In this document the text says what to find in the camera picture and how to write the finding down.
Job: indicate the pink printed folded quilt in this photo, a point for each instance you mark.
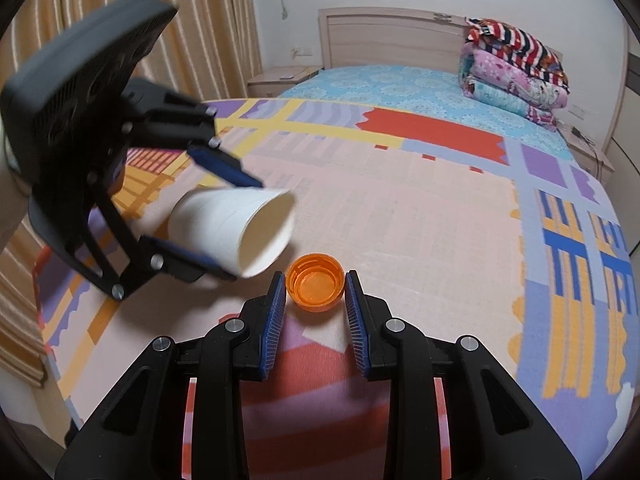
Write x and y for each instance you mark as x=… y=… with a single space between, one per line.
x=505 y=87

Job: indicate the beige striped curtain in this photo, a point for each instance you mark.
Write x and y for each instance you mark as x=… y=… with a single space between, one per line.
x=210 y=35

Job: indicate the white paper cup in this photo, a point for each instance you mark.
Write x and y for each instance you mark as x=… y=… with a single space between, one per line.
x=220 y=220

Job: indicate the blue patterned bedsheet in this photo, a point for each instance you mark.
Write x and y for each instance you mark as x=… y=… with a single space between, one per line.
x=400 y=85

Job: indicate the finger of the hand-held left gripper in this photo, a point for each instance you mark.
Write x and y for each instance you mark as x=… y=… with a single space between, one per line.
x=225 y=167
x=185 y=257

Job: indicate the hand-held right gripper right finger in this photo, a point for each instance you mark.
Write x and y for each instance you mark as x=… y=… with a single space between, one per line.
x=356 y=325

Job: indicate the white wall socket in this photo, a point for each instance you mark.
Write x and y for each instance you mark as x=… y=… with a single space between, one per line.
x=301 y=52
x=578 y=112

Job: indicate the light wooden headboard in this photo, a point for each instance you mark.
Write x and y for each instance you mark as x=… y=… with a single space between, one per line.
x=390 y=35

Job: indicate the light wooden nightstand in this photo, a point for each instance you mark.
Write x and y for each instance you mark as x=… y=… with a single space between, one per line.
x=587 y=152
x=272 y=80

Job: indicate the striped folded blanket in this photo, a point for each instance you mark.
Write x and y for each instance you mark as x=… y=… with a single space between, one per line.
x=515 y=47

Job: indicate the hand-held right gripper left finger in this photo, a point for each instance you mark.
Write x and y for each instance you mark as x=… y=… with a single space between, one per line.
x=272 y=325

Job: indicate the colourful patterned blanket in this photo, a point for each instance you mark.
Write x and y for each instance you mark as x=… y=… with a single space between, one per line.
x=425 y=220

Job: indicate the orange bottle cap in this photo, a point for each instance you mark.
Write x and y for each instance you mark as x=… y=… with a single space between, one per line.
x=315 y=285

